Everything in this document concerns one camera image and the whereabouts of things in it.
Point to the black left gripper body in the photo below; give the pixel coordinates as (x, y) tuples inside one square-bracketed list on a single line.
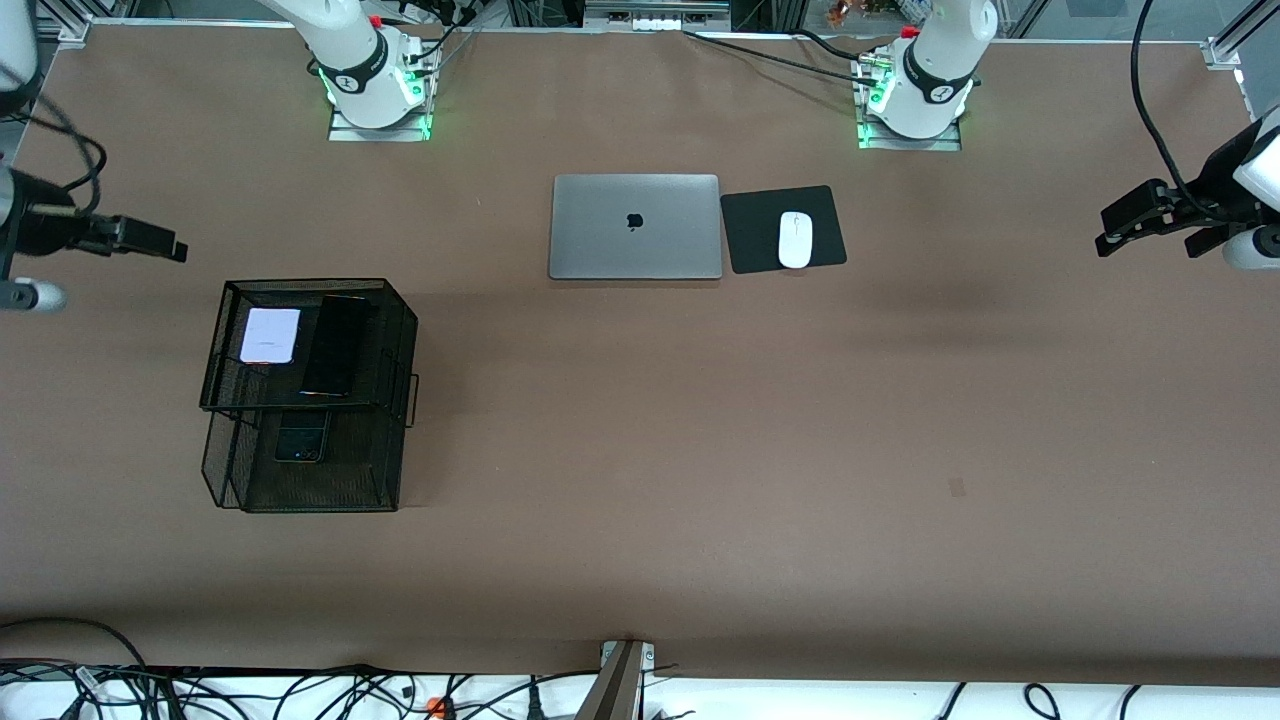
[(1211, 200)]

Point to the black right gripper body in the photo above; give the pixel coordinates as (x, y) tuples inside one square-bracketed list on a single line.
[(48, 231)]

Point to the white flip phone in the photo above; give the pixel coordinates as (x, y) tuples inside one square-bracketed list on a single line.
[(270, 335)]

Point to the long black smartphone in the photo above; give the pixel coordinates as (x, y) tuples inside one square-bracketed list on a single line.
[(335, 345)]

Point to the small black flip phone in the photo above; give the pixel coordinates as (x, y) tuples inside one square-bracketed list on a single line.
[(303, 437)]

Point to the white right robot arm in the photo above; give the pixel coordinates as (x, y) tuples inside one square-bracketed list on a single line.
[(350, 60)]

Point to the white computer mouse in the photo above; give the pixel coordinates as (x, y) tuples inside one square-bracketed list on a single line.
[(795, 240)]

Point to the black mouse pad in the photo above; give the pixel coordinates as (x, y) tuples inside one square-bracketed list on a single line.
[(750, 240)]

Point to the silver closed laptop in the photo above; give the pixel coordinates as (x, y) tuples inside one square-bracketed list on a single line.
[(600, 240)]

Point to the grey power strip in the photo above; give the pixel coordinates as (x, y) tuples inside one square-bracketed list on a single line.
[(655, 18)]

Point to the aluminium frame profile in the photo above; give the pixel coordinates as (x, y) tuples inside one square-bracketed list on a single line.
[(1222, 50), (70, 30)]

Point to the aluminium arm base plate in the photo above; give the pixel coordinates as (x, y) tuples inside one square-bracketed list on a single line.
[(945, 143), (350, 134)]

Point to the aluminium camera mount post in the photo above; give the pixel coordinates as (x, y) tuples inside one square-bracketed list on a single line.
[(615, 690)]

